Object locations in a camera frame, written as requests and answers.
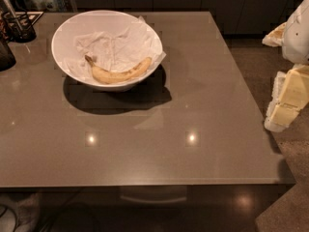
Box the yellow banana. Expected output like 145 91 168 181
85 55 152 84

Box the white pen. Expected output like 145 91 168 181
3 0 22 32

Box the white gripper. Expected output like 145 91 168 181
264 65 309 132

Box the white paper napkin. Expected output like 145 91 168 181
64 15 166 86

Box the drawer handle under table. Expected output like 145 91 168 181
120 186 187 205

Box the white ceramic bowl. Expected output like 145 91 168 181
51 11 160 92

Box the black wire pen holder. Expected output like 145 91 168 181
2 11 37 43

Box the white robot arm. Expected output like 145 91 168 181
262 0 309 132

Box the dark round container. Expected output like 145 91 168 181
0 37 16 71

